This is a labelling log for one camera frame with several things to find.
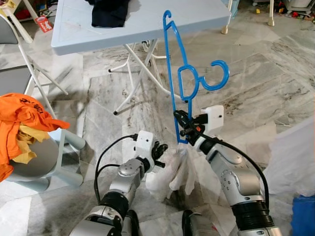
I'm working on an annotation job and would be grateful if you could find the white frilly garment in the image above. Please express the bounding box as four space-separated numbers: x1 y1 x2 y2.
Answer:
146 145 197 197

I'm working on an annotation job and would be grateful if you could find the blue plastic hanger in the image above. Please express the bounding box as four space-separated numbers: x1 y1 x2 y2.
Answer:
163 10 230 145

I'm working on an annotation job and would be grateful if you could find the orange shirt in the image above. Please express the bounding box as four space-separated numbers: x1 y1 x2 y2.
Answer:
0 92 70 182

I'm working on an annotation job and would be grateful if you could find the blue shirt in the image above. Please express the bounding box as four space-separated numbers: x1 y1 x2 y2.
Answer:
292 195 315 236

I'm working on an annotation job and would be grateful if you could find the robot left leg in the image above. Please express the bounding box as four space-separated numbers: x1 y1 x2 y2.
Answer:
113 210 141 236

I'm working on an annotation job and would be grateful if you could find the robot leg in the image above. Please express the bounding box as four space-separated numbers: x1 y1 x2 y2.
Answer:
113 210 141 236
182 210 217 236

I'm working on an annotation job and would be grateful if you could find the robot right leg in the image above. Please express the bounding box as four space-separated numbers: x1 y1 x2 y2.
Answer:
182 210 217 236

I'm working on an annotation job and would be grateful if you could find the pale blue plastic chair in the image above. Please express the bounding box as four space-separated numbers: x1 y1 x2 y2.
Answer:
0 125 87 192

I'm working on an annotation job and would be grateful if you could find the white shirt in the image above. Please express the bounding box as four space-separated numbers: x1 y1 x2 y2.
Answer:
265 118 315 197

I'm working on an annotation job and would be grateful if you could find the white chair with tan feet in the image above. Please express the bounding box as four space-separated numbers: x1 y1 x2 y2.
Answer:
221 0 275 35

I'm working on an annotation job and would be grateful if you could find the dark navy garment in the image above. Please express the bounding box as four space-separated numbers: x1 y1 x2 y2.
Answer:
85 0 131 29

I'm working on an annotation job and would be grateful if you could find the red white packet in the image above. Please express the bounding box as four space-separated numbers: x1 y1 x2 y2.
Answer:
34 15 54 32

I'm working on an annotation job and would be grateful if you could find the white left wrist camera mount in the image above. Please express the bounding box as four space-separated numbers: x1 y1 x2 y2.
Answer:
134 130 156 158

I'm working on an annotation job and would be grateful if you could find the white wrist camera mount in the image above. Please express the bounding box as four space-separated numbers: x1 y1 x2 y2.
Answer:
134 130 156 158
201 105 224 138

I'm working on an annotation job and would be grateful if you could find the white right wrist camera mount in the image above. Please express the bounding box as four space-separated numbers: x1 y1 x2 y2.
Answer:
201 105 224 138

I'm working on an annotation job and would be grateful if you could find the short black left arm cable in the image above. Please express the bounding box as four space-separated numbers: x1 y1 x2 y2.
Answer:
96 163 125 180

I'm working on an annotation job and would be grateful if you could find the long black left arm cable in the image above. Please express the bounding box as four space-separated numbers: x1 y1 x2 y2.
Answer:
93 134 139 205

